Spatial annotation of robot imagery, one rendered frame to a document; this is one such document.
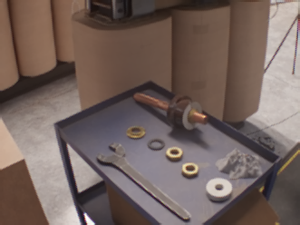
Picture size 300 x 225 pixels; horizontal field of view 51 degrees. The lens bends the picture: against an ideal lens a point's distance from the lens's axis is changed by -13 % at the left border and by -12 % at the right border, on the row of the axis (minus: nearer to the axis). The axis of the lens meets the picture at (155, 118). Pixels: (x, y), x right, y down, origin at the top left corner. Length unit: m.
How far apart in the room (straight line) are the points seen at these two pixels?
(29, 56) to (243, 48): 1.87
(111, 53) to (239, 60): 0.94
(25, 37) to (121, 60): 1.68
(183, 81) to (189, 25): 0.32
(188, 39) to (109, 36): 0.47
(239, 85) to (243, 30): 0.39
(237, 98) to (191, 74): 0.54
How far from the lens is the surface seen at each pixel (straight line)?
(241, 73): 2.21
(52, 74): 3.45
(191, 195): 0.95
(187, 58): 1.81
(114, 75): 1.54
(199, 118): 1.08
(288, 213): 1.71
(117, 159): 1.04
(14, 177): 1.09
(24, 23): 3.02
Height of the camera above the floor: 1.57
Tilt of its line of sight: 35 degrees down
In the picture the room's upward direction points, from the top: 1 degrees counter-clockwise
